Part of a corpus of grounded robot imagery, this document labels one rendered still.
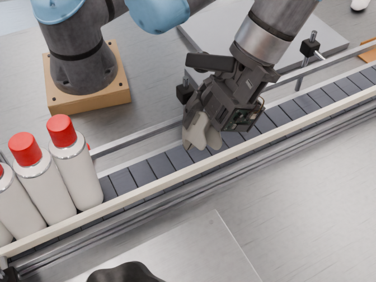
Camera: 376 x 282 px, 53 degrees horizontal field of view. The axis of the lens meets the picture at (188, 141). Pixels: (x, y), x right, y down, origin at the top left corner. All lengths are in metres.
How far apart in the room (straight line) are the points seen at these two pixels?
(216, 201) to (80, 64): 0.40
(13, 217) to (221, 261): 0.32
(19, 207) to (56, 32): 0.36
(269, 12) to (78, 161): 0.33
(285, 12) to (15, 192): 0.43
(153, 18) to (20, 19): 0.80
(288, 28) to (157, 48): 0.56
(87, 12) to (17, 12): 0.52
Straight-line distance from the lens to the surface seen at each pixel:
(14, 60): 1.10
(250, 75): 0.56
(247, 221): 0.72
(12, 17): 1.26
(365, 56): 1.11
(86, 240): 0.68
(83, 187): 0.61
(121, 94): 0.88
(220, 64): 0.60
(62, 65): 0.86
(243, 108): 0.57
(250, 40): 0.54
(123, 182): 0.70
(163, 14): 0.47
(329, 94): 0.89
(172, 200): 0.69
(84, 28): 0.79
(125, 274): 0.31
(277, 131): 0.74
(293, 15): 0.54
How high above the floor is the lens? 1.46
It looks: 51 degrees down
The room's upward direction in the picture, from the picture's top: straight up
